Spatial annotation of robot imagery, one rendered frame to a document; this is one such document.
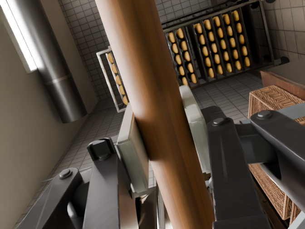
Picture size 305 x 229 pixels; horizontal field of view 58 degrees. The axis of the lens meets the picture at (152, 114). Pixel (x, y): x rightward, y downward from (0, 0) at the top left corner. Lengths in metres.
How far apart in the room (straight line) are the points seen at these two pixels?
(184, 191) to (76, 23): 5.16
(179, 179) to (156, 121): 0.04
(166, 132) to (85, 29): 5.12
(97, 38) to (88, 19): 0.36
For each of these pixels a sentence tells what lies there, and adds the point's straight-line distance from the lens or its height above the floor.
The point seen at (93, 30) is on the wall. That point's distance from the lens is 5.23.
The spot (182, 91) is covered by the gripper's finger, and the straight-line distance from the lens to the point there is 0.18.
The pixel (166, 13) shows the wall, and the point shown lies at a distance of 5.13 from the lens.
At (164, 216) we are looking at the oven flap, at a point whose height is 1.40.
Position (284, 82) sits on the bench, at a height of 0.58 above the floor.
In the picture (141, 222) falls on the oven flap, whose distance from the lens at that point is 1.80.
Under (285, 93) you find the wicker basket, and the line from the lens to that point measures 1.64.
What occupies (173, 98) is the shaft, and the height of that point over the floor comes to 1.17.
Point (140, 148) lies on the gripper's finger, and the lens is 0.15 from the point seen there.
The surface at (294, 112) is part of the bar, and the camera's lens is 1.16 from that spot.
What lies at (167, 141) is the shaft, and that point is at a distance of 0.16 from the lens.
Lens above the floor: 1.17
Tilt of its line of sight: 6 degrees up
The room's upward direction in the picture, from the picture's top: 107 degrees counter-clockwise
